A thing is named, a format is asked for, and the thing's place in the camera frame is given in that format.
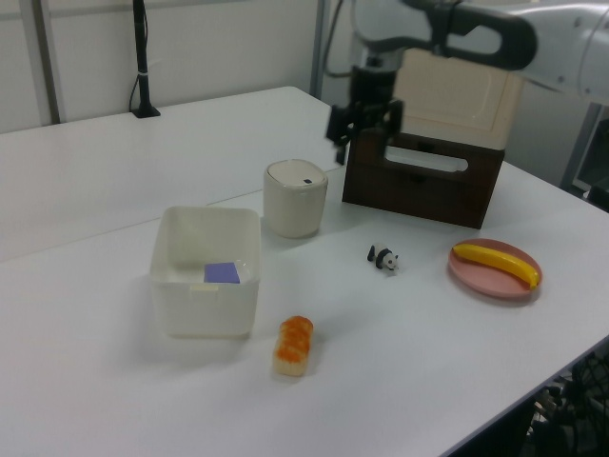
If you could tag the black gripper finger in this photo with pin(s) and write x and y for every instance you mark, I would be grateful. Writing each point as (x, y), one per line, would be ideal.
(394, 119)
(339, 133)

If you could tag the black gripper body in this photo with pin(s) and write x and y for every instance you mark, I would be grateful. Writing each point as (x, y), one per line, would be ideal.
(373, 95)

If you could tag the purple cube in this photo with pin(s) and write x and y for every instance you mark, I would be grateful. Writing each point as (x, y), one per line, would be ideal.
(221, 273)

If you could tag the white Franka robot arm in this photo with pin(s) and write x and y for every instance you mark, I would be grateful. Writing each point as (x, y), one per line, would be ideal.
(561, 47)

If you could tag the dark wooden drawer box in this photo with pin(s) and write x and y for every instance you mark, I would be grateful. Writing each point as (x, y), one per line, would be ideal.
(428, 200)

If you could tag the white open plastic box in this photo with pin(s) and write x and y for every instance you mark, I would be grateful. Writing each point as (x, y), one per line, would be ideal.
(204, 304)

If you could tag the beige lidded trash can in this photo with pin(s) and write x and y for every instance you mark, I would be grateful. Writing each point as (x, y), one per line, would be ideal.
(295, 209)

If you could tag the panda toy figure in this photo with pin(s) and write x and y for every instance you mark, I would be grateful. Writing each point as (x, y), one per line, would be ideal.
(383, 259)

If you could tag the yellow toy banana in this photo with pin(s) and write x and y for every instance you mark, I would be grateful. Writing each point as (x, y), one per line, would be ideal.
(499, 261)

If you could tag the pink plate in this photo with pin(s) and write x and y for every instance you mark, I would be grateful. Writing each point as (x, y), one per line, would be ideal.
(476, 278)

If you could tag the black pole stand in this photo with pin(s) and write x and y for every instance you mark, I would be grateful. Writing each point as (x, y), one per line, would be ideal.
(142, 71)

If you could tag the orange-topped toy bread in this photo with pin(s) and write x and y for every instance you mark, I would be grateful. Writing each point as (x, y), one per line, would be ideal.
(294, 345)

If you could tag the black office chair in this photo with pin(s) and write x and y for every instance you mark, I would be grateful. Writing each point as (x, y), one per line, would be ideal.
(580, 409)

